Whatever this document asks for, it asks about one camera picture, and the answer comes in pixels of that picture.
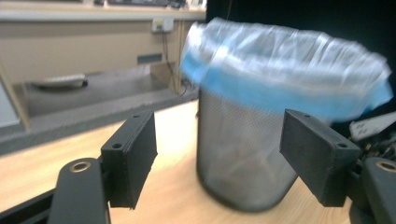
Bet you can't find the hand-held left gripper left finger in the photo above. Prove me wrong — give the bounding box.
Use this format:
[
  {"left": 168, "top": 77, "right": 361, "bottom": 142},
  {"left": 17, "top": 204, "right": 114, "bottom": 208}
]
[{"left": 100, "top": 110, "right": 159, "bottom": 210}]

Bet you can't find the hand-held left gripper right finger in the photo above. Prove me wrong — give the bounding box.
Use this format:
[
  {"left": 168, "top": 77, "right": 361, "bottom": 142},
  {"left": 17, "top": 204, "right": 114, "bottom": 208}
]
[{"left": 278, "top": 108, "right": 362, "bottom": 208}]

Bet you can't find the metal mesh trash can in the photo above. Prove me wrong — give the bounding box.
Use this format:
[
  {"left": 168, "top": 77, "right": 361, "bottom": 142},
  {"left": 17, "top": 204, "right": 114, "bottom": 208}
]
[{"left": 195, "top": 88, "right": 301, "bottom": 214}]

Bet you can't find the blue and clear trash bag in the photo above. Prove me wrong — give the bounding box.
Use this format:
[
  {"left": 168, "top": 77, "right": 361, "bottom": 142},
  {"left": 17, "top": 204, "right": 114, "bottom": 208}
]
[{"left": 179, "top": 17, "right": 394, "bottom": 123}]

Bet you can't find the wooden cabinet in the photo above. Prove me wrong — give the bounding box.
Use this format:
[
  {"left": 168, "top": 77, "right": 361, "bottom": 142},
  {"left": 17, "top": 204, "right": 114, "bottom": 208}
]
[{"left": 0, "top": 0, "right": 208, "bottom": 133}]

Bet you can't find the black outlet cable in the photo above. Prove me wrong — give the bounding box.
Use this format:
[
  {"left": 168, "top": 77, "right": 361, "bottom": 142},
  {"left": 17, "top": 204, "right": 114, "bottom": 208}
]
[{"left": 161, "top": 32, "right": 189, "bottom": 96}]

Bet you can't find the wall power outlet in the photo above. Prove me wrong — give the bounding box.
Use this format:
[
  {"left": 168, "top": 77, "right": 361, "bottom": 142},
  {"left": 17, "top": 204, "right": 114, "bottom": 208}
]
[{"left": 150, "top": 17, "right": 175, "bottom": 35}]

